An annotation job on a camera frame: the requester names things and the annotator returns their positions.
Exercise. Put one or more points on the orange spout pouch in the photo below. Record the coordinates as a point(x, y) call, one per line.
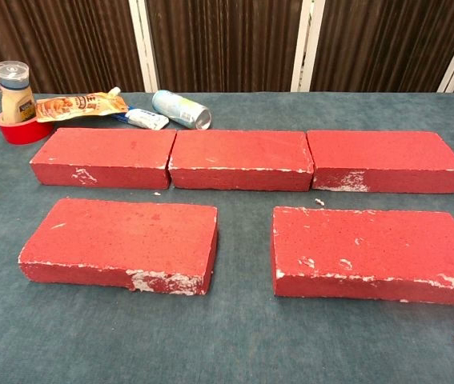
point(74, 107)

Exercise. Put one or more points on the mayonnaise bottle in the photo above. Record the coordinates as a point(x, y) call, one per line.
point(16, 104)

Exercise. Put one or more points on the light blue drink can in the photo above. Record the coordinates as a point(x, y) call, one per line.
point(178, 108)

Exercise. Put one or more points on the white blue toothpaste tube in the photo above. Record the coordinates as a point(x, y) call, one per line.
point(146, 118)

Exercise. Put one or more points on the red tape roll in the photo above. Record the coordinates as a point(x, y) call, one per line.
point(22, 134)

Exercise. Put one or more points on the red foam brick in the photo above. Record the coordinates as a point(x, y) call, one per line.
point(370, 248)
point(102, 152)
point(378, 156)
point(118, 236)
point(238, 156)

